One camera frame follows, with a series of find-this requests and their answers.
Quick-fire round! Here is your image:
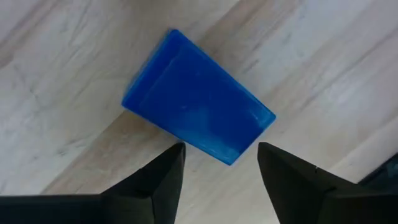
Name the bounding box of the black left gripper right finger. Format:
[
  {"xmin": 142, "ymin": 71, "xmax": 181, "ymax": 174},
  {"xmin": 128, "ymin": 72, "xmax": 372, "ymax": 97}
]
[{"xmin": 257, "ymin": 142, "xmax": 398, "ymax": 224}]

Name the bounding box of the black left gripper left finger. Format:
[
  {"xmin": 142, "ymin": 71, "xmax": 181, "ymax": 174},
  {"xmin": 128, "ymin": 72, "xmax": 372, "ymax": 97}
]
[{"xmin": 0, "ymin": 142, "xmax": 187, "ymax": 224}]

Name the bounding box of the bright blue box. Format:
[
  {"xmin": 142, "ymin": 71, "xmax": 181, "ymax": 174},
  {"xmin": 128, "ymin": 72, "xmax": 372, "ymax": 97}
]
[{"xmin": 121, "ymin": 28, "xmax": 277, "ymax": 166}]

